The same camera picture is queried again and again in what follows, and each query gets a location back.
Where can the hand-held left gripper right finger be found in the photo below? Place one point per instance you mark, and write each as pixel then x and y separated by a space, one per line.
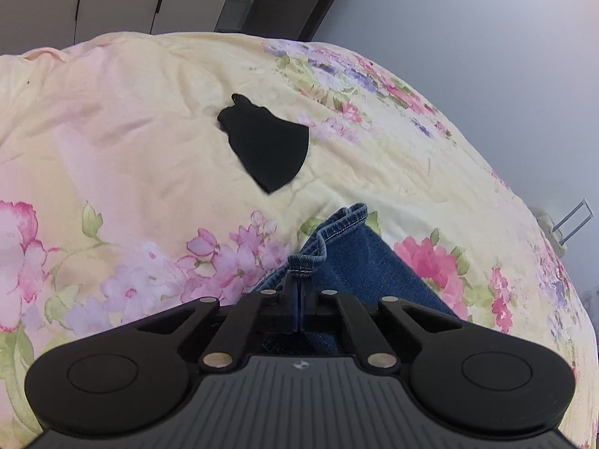
pixel 305 311

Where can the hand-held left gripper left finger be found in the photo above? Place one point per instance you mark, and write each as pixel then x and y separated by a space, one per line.
pixel 291 311

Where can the blue denim pants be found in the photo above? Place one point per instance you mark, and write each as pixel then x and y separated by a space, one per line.
pixel 360 262

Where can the black cloth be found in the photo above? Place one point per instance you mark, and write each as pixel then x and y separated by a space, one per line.
pixel 266 140

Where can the floral yellow blanket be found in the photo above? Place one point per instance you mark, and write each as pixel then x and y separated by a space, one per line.
pixel 140 149

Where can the grey metal rack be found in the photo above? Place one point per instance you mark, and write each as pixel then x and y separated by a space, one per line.
pixel 573 220

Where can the dark door frame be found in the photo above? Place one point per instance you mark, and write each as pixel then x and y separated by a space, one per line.
pixel 309 4

